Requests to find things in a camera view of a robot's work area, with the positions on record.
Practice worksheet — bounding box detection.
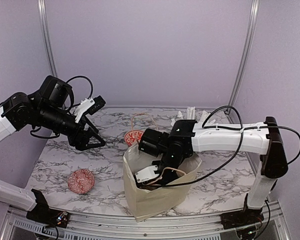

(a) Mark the beige paper bag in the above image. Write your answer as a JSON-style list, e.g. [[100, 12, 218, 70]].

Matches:
[[122, 112, 203, 223]]

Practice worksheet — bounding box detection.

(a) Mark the brown cardboard cup carrier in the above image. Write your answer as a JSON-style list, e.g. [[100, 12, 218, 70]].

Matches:
[[136, 184, 162, 191]]

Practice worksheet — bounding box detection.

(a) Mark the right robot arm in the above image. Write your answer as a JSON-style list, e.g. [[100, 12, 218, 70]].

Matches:
[[135, 117, 289, 224]]

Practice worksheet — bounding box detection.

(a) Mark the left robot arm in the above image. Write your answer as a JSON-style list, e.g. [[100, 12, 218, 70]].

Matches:
[[0, 75, 106, 151]]

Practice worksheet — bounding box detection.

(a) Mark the red floral small bowl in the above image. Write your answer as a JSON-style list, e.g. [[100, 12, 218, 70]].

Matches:
[[124, 129, 144, 147]]

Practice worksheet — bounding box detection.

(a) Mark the red geometric patterned bowl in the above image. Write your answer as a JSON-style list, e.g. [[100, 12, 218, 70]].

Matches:
[[67, 168, 95, 195]]

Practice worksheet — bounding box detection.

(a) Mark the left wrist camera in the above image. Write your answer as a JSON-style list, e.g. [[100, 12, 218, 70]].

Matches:
[[73, 95, 106, 124]]

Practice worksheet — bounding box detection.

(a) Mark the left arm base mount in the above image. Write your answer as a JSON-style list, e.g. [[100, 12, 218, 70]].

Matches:
[[26, 189, 70, 228]]

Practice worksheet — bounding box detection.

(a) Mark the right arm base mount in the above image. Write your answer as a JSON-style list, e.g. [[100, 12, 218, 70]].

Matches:
[[220, 194, 264, 230]]

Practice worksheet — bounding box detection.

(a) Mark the aluminium front rail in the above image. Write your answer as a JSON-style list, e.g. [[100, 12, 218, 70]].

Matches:
[[0, 201, 291, 240]]

